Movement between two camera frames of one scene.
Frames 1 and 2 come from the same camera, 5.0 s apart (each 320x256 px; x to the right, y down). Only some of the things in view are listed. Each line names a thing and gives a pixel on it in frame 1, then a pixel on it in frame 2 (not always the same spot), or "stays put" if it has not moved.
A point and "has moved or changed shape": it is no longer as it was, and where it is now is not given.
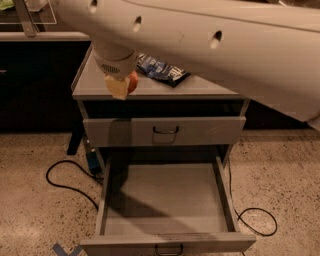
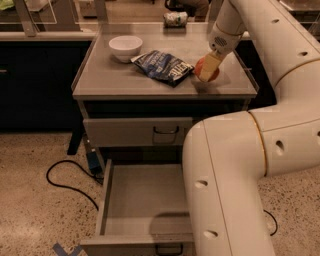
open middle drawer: [167, 206] stays put
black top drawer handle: [166, 132] stays put
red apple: [133, 81] has moved or changed shape
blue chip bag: [166, 73] stays put
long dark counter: [38, 71] stays put
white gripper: [117, 67] -> [222, 42]
